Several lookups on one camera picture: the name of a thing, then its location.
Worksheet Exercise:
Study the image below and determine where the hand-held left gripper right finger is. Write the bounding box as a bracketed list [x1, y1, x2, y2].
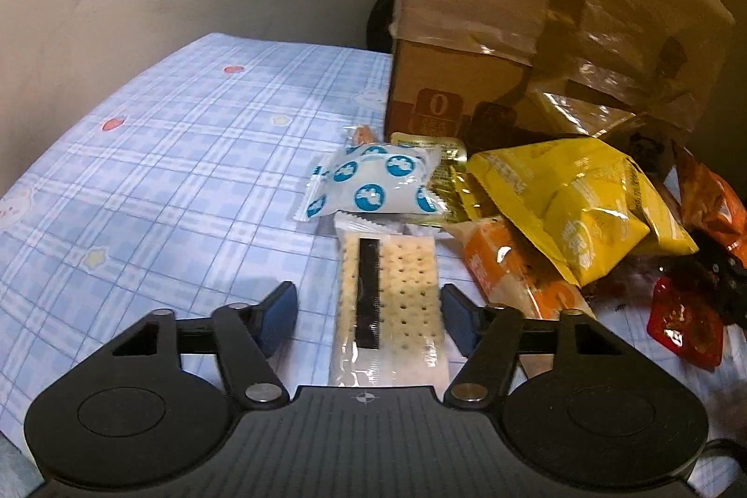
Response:
[439, 283, 628, 408]

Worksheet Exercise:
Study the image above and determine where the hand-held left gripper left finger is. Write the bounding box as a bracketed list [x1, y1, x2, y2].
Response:
[105, 281, 300, 408]

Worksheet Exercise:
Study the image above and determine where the clear cracker packet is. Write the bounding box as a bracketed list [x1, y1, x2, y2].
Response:
[328, 212, 451, 389]

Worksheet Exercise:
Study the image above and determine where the yellow chip bag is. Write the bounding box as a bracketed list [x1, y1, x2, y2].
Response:
[467, 137, 700, 284]

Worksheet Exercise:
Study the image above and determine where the orange-red chip bag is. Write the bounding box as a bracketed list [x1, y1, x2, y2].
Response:
[671, 142, 747, 266]

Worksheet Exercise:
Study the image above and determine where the orange snack packet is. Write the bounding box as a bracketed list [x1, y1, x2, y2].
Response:
[452, 215, 596, 321]

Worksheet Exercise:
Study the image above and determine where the gold foil snack packet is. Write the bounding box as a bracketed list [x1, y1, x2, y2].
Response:
[390, 132, 497, 226]

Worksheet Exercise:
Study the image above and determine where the white packet with blue circles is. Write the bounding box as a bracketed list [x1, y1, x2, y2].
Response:
[293, 142, 453, 222]

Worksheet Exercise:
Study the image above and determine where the small red snack packet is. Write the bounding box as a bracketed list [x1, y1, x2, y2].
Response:
[649, 276, 725, 372]

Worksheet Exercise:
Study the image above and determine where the black snack packet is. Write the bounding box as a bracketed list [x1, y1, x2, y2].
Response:
[697, 232, 747, 325]

